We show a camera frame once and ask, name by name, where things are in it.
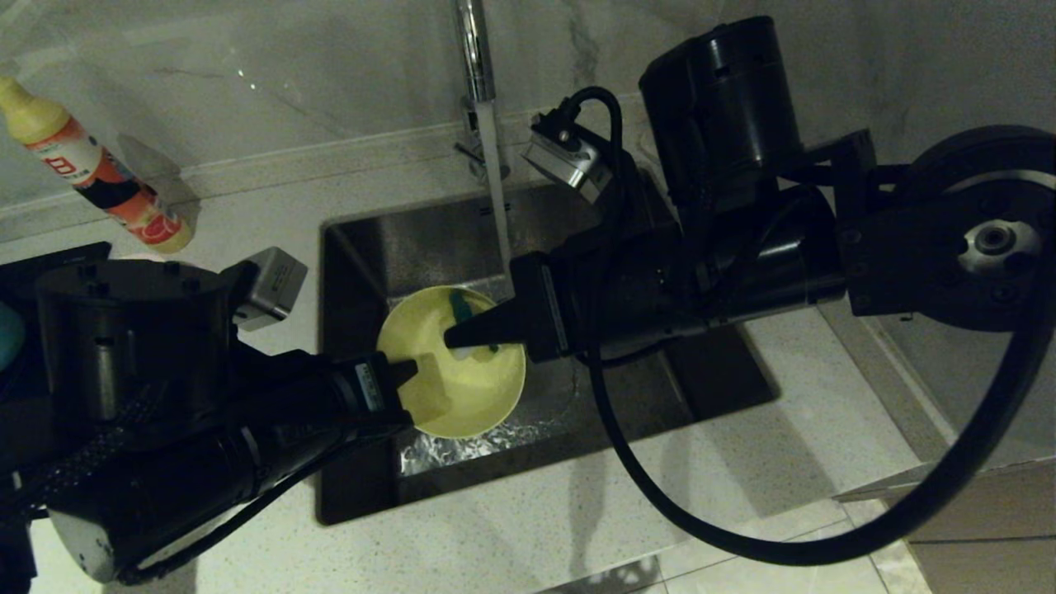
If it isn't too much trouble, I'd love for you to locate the chrome faucet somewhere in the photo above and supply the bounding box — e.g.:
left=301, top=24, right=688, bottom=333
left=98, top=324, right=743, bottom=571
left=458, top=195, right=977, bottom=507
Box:
left=452, top=0, right=512, bottom=184

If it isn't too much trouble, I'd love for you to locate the stainless steel sink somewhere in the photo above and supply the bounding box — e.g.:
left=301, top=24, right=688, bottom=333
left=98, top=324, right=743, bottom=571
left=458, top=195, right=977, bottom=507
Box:
left=316, top=177, right=779, bottom=526

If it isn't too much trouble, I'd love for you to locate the yellow and green sponge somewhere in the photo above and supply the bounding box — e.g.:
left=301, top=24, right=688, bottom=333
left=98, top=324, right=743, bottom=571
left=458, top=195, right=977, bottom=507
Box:
left=450, top=290, right=500, bottom=360

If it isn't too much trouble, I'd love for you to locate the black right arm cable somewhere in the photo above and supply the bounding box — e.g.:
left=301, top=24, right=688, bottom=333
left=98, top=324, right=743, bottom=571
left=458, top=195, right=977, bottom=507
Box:
left=569, top=87, right=1056, bottom=566

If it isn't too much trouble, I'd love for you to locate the black induction cooktop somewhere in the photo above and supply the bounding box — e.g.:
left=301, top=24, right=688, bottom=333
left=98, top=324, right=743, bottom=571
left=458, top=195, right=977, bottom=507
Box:
left=0, top=242, right=112, bottom=285

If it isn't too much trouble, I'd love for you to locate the blue plastic bowl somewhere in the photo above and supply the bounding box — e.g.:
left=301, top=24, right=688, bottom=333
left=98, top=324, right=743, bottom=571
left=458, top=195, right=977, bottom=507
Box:
left=0, top=301, right=26, bottom=372

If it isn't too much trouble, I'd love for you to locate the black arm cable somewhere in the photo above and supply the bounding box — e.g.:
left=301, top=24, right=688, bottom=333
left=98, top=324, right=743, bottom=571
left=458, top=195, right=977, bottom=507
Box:
left=569, top=87, right=1056, bottom=566
left=0, top=388, right=166, bottom=521

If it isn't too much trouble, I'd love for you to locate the yellow detergent bottle red label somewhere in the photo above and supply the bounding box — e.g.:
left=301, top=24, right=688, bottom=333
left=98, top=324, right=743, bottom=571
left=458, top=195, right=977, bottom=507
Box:
left=0, top=76, right=195, bottom=255

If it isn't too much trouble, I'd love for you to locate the yellow plastic bowl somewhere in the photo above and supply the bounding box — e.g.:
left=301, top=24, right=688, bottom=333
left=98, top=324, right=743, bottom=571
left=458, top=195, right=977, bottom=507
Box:
left=377, top=285, right=527, bottom=440

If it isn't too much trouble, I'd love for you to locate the light wooden cabinet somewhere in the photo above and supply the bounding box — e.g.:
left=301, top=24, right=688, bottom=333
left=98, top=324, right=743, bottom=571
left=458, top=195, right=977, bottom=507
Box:
left=841, top=458, right=1056, bottom=594

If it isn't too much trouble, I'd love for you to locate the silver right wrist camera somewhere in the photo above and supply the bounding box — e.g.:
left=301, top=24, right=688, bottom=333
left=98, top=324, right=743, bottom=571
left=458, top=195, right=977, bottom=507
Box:
left=521, top=107, right=615, bottom=205

